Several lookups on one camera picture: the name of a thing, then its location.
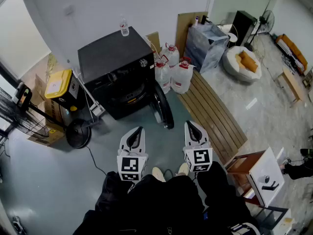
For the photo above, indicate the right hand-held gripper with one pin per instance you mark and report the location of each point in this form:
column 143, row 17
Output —
column 199, row 159

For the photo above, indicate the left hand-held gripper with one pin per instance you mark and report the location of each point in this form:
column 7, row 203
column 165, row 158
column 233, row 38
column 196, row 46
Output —
column 132, row 166

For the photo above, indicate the round black washing machine door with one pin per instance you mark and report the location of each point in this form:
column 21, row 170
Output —
column 163, row 109

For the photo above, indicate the black washing machine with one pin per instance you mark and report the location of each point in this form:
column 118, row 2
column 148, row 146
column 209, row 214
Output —
column 115, row 50

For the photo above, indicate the person's right forearm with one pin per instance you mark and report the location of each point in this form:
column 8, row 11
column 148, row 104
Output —
column 217, row 182

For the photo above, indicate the person's left forearm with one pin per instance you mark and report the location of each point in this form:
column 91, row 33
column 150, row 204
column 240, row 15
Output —
column 112, row 192

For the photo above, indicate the wooden slat panel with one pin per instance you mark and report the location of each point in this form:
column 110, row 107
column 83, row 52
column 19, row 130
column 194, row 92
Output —
column 215, row 121

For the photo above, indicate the person's right beige shoe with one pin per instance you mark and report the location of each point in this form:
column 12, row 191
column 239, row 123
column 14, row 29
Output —
column 183, row 169

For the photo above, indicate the person's beige shoe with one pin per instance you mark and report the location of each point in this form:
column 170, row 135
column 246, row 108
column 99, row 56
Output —
column 159, row 174
column 183, row 169

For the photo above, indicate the person's left beige shoe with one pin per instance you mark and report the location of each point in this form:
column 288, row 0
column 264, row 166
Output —
column 159, row 174

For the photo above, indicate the white plug box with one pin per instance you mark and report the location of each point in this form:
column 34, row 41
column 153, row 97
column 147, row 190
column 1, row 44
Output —
column 97, row 108

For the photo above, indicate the black floor fan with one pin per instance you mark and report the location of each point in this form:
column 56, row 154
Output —
column 78, row 133

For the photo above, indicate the large water jug red cap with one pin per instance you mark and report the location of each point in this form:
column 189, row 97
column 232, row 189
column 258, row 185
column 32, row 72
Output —
column 171, row 54
column 181, row 78
column 162, row 76

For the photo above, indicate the person's black trousers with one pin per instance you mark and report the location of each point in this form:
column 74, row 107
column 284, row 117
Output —
column 166, row 204

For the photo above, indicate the white beanbag chair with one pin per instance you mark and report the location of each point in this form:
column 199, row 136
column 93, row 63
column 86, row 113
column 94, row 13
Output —
column 234, row 67

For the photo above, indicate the white board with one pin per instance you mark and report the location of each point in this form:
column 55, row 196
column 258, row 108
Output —
column 269, row 163

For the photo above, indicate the small white cup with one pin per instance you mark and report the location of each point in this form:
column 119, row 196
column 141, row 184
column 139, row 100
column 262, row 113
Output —
column 262, row 179

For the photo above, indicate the brown cardboard box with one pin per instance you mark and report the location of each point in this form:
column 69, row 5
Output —
column 52, row 111

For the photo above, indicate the grey marble pattern cabinet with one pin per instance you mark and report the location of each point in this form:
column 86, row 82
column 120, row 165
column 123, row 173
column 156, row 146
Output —
column 205, row 48

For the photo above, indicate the black hook shaped object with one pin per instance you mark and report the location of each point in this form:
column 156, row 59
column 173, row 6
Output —
column 269, row 187

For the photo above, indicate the orange cushion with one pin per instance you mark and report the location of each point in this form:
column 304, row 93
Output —
column 248, row 61

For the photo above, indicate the black bin with yellow lid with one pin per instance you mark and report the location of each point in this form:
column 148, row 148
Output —
column 58, row 84

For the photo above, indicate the small brown cardboard sheet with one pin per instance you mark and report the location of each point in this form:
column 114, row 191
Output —
column 154, row 40

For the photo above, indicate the small round white table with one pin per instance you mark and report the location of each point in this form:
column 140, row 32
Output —
column 232, row 37

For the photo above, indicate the tall brown cardboard sheet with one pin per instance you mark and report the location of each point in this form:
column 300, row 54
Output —
column 182, row 29

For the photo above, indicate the low wooden table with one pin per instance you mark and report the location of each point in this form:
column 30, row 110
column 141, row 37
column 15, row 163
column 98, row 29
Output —
column 292, row 83

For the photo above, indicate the clear plastic water bottle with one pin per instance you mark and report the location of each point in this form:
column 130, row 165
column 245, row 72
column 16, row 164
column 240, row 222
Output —
column 124, row 28

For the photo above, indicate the small white bottle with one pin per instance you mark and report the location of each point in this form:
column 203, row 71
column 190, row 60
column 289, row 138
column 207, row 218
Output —
column 196, row 21

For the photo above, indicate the tall black cabinet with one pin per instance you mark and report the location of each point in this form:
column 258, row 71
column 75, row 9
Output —
column 243, row 26

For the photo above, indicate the orange sofa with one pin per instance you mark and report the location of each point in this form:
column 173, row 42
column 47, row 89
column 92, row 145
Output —
column 293, row 49

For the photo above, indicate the black metal frame table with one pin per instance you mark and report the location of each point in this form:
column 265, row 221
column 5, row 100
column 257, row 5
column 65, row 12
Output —
column 271, row 217

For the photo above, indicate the black pedestal fan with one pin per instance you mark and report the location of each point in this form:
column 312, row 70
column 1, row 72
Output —
column 267, row 19

